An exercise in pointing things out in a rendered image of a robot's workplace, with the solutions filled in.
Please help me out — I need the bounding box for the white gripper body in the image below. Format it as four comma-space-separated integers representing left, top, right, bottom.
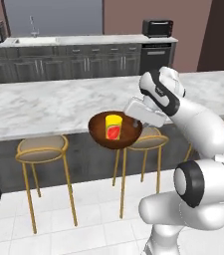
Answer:
122, 96, 168, 128

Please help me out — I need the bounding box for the yellow and red cup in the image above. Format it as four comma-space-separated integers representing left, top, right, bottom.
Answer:
105, 114, 122, 140

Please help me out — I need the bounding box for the brown wooden bowl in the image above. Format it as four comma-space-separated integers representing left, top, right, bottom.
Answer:
88, 111, 143, 150

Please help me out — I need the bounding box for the marble dining island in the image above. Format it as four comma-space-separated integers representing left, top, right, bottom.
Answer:
0, 70, 224, 193

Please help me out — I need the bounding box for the gold stool with beige seat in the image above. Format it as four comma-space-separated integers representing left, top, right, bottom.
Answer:
112, 126, 170, 220
15, 133, 79, 235

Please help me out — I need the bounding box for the black dishwasher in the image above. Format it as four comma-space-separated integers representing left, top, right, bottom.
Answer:
138, 42, 177, 77

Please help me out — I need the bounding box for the black toaster oven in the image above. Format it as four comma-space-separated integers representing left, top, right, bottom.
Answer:
141, 19, 174, 39

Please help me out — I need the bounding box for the grey cupboard run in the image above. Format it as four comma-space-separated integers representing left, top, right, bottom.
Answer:
0, 43, 142, 85

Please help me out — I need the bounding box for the white sink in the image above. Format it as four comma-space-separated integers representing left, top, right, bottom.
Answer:
11, 37, 58, 46

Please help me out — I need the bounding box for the grey window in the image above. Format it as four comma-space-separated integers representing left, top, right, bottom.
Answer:
1, 0, 105, 38

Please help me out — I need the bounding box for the silver tap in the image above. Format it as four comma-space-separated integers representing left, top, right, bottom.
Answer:
29, 15, 40, 38

